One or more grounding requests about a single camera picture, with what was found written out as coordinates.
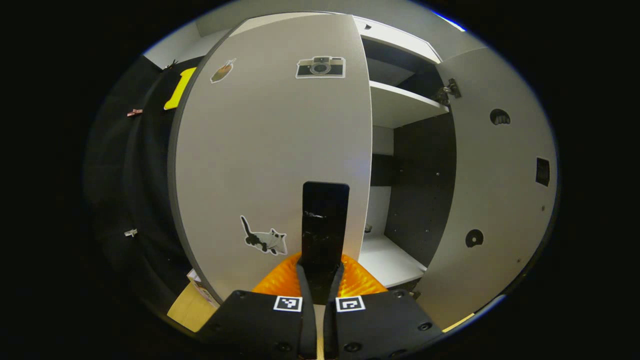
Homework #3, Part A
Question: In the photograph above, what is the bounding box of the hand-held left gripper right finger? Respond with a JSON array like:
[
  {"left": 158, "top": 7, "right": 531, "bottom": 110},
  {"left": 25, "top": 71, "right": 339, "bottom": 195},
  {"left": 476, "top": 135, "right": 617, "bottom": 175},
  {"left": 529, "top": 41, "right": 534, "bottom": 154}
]
[{"left": 323, "top": 252, "right": 444, "bottom": 360}]

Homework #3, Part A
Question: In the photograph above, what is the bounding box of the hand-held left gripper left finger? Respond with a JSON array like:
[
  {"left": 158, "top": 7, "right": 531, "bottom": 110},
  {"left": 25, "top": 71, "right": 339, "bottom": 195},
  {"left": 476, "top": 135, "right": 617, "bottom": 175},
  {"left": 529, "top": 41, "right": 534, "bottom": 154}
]
[{"left": 197, "top": 250, "right": 318, "bottom": 358}]

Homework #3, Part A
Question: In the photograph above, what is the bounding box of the beige double-door shoe cabinet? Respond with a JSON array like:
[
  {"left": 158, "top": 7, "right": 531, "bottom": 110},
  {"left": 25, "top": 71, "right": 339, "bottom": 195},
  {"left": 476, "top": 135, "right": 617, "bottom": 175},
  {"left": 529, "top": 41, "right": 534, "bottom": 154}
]
[{"left": 167, "top": 11, "right": 458, "bottom": 306}]

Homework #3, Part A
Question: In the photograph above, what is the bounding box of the camera-sticker beige cabinet door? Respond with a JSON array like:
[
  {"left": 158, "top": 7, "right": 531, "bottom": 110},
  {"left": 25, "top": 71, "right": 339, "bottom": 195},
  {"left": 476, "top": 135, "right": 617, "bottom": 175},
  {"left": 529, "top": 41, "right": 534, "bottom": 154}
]
[{"left": 172, "top": 14, "right": 374, "bottom": 306}]

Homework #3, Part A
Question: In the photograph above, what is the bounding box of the headphone-sticker beige cabinet door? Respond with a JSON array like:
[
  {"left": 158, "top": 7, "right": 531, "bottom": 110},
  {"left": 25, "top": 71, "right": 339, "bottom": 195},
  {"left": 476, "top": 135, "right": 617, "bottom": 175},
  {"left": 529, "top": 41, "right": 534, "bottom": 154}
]
[{"left": 415, "top": 46, "right": 560, "bottom": 331}]

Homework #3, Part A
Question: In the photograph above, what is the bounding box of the white cabinet shelf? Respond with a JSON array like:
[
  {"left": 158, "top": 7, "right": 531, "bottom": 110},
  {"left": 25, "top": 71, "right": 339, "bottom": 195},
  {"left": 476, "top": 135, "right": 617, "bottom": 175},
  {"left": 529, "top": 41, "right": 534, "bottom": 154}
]
[
  {"left": 369, "top": 80, "right": 450, "bottom": 130},
  {"left": 357, "top": 234, "right": 428, "bottom": 289}
]

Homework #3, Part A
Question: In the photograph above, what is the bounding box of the metal door hinge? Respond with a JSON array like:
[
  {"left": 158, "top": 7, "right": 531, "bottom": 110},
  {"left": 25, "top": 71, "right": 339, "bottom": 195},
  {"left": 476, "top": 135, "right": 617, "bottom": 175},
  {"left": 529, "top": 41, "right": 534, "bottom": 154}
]
[{"left": 432, "top": 77, "right": 462, "bottom": 106}]

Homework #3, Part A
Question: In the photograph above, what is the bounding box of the white printed cardboard box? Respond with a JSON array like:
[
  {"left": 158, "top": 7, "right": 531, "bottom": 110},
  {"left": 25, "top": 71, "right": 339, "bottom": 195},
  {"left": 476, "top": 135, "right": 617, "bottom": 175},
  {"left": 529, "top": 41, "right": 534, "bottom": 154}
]
[{"left": 186, "top": 269, "right": 221, "bottom": 307}]

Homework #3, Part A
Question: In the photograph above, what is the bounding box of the black backdrop cloth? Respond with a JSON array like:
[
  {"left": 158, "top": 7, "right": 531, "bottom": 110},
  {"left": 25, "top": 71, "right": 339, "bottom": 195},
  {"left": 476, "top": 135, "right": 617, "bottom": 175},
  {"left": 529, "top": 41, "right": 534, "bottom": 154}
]
[{"left": 85, "top": 55, "right": 206, "bottom": 321}]

